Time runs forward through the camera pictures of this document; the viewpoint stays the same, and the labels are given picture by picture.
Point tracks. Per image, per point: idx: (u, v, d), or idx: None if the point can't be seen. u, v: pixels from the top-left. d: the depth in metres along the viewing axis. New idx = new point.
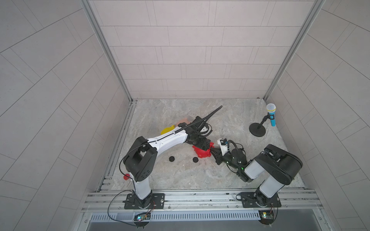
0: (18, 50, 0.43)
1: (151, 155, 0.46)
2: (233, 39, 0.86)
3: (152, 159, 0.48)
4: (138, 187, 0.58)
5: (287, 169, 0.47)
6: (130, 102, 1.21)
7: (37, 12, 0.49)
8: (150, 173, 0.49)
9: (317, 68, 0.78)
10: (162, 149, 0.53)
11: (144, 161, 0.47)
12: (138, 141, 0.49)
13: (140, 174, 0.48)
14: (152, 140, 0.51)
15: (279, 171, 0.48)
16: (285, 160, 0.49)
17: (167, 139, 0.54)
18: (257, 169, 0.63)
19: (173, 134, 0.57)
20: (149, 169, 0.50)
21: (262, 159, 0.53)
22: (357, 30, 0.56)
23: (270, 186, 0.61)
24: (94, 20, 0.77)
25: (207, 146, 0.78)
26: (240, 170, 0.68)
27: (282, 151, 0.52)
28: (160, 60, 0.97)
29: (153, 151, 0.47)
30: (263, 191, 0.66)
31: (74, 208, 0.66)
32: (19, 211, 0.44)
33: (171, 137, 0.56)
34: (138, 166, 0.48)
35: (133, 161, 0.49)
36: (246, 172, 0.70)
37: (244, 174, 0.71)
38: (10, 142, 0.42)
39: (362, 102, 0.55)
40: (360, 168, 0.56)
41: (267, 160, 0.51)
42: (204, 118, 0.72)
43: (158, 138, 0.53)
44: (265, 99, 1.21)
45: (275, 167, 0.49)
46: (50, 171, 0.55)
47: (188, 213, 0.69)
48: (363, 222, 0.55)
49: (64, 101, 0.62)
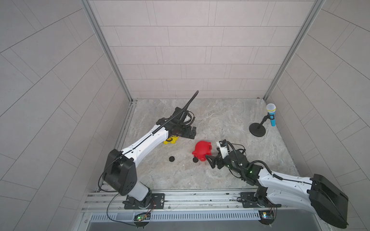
0: (18, 50, 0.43)
1: (127, 169, 0.42)
2: (233, 39, 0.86)
3: (131, 172, 0.44)
4: (133, 191, 0.56)
5: (345, 215, 0.42)
6: (130, 102, 1.21)
7: (38, 13, 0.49)
8: (134, 183, 0.48)
9: (317, 68, 0.78)
10: (140, 157, 0.48)
11: (122, 176, 0.43)
12: (112, 155, 0.44)
13: (124, 188, 0.44)
14: (127, 150, 0.46)
15: (342, 220, 0.41)
16: (339, 202, 0.44)
17: (144, 144, 0.49)
18: (286, 188, 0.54)
19: (151, 137, 0.52)
20: (131, 180, 0.46)
21: (323, 201, 0.42)
22: (357, 30, 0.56)
23: (284, 199, 0.58)
24: (95, 20, 0.77)
25: (194, 134, 0.75)
26: (244, 174, 0.64)
27: (335, 189, 0.45)
28: (160, 60, 0.98)
29: (130, 164, 0.42)
30: (270, 198, 0.64)
31: (74, 208, 0.66)
32: (19, 211, 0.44)
33: (149, 140, 0.51)
34: (119, 182, 0.44)
35: (113, 178, 0.45)
36: (260, 181, 0.60)
37: (250, 178, 0.62)
38: (10, 142, 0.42)
39: (362, 103, 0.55)
40: (360, 168, 0.56)
41: (329, 204, 0.42)
42: (185, 106, 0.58)
43: (134, 147, 0.48)
44: (265, 99, 1.21)
45: (339, 216, 0.41)
46: (50, 171, 0.55)
47: (188, 213, 0.69)
48: (363, 222, 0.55)
49: (64, 101, 0.62)
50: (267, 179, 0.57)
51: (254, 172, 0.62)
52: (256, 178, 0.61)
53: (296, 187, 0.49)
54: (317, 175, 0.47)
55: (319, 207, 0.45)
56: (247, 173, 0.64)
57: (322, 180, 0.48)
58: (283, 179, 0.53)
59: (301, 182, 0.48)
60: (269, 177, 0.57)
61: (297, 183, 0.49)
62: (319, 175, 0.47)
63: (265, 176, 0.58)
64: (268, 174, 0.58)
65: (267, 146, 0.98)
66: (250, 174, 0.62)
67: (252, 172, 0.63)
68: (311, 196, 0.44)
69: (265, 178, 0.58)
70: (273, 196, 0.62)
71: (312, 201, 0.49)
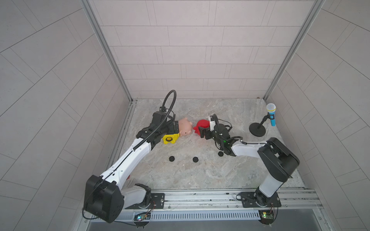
0: (18, 50, 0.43)
1: (111, 193, 0.39)
2: (233, 39, 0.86)
3: (116, 195, 0.41)
4: (128, 202, 0.55)
5: (287, 170, 0.47)
6: (130, 102, 1.21)
7: (37, 12, 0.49)
8: (121, 206, 0.45)
9: (317, 68, 0.78)
10: (124, 177, 0.45)
11: (106, 202, 0.40)
12: (92, 181, 0.40)
13: (111, 215, 0.41)
14: (108, 173, 0.43)
15: (280, 171, 0.48)
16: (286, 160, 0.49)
17: (126, 163, 0.46)
18: (248, 150, 0.62)
19: (132, 153, 0.49)
20: (118, 204, 0.43)
21: (267, 155, 0.50)
22: (357, 29, 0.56)
23: (269, 186, 0.61)
24: (94, 20, 0.77)
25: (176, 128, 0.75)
26: (223, 144, 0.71)
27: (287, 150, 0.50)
28: (160, 60, 0.97)
29: (113, 188, 0.39)
30: (263, 191, 0.66)
31: (74, 208, 0.66)
32: (19, 211, 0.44)
33: (131, 157, 0.48)
34: (103, 209, 0.40)
35: (95, 207, 0.41)
36: (233, 148, 0.69)
37: (227, 147, 0.72)
38: (10, 142, 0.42)
39: (362, 102, 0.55)
40: (360, 168, 0.56)
41: (272, 157, 0.49)
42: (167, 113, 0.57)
43: (115, 167, 0.44)
44: (265, 98, 1.21)
45: (278, 167, 0.48)
46: (51, 170, 0.55)
47: (188, 213, 0.69)
48: (363, 222, 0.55)
49: (64, 101, 0.62)
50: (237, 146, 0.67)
51: (231, 143, 0.71)
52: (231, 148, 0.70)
53: (253, 147, 0.58)
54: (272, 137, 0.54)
55: (266, 160, 0.51)
56: (226, 143, 0.75)
57: (275, 141, 0.54)
58: (247, 143, 0.62)
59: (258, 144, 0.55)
60: (238, 144, 0.66)
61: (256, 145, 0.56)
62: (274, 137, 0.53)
63: (236, 144, 0.67)
64: (237, 142, 0.68)
65: None
66: (228, 146, 0.72)
67: (230, 143, 0.72)
68: (259, 150, 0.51)
69: (235, 145, 0.67)
70: (263, 186, 0.65)
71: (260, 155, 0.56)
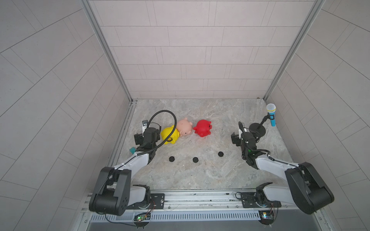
0: (18, 50, 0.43)
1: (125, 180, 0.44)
2: (233, 39, 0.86)
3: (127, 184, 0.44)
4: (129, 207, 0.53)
5: (315, 203, 0.42)
6: (130, 102, 1.21)
7: (37, 13, 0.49)
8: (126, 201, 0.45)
9: (317, 68, 0.78)
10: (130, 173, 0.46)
11: (118, 190, 0.43)
12: (105, 173, 0.45)
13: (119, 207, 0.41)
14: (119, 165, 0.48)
15: (306, 199, 0.43)
16: (316, 191, 0.43)
17: (133, 161, 0.53)
18: (272, 167, 0.57)
19: (137, 157, 0.57)
20: (126, 197, 0.45)
21: (297, 180, 0.44)
22: (356, 29, 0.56)
23: (278, 194, 0.59)
24: (95, 21, 0.77)
25: None
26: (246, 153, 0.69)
27: (320, 182, 0.44)
28: (160, 60, 0.98)
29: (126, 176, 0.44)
30: (266, 193, 0.66)
31: (74, 209, 0.66)
32: (19, 211, 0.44)
33: (137, 159, 0.56)
34: (113, 198, 0.42)
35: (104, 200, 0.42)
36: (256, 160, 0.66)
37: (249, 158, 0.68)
38: (10, 142, 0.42)
39: (362, 102, 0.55)
40: (360, 168, 0.56)
41: (301, 183, 0.44)
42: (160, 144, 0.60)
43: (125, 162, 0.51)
44: (265, 99, 1.21)
45: (306, 197, 0.43)
46: (50, 171, 0.55)
47: (188, 213, 0.69)
48: (363, 222, 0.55)
49: (64, 101, 0.62)
50: (261, 159, 0.63)
51: (256, 155, 0.66)
52: (254, 160, 0.67)
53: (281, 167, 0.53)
54: (307, 163, 0.47)
55: (293, 185, 0.46)
56: (250, 153, 0.71)
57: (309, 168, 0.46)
58: (275, 160, 0.56)
59: (288, 164, 0.50)
60: (264, 158, 0.62)
61: (284, 164, 0.52)
62: (310, 163, 0.47)
63: (262, 157, 0.63)
64: (265, 157, 0.62)
65: (267, 146, 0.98)
66: (252, 156, 0.68)
67: (254, 154, 0.68)
68: (288, 171, 0.47)
69: (260, 158, 0.63)
70: (269, 187, 0.63)
71: (287, 176, 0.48)
